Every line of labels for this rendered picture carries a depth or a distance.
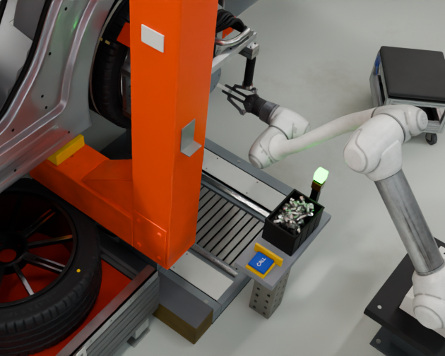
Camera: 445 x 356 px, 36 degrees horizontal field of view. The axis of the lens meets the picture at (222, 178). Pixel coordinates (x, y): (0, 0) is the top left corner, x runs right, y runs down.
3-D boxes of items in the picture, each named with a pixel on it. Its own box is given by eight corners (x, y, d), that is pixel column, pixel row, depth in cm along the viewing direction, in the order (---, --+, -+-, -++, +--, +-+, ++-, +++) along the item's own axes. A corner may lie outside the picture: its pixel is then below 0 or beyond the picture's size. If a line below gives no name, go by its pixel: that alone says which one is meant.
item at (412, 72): (436, 147, 365) (458, 100, 340) (370, 142, 364) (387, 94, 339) (424, 95, 394) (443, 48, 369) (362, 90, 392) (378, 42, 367)
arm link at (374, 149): (487, 303, 235) (454, 342, 224) (449, 300, 249) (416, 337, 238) (399, 107, 218) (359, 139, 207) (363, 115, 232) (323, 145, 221)
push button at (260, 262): (258, 253, 252) (258, 250, 250) (273, 264, 249) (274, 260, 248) (247, 266, 248) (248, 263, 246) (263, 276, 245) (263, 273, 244)
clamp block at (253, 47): (239, 44, 263) (241, 33, 259) (258, 54, 260) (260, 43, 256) (232, 50, 260) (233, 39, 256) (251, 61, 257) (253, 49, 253)
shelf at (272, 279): (294, 198, 276) (295, 193, 274) (330, 220, 271) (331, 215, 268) (233, 266, 252) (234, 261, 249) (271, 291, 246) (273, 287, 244)
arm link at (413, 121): (385, 97, 237) (362, 114, 231) (429, 94, 223) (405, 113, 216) (395, 130, 242) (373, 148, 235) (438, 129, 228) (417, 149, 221)
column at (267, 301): (261, 291, 295) (275, 232, 264) (280, 303, 292) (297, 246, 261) (248, 306, 289) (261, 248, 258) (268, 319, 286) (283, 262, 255)
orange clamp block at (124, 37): (137, 28, 237) (125, 21, 228) (155, 37, 234) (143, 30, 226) (128, 46, 238) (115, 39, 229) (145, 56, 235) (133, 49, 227)
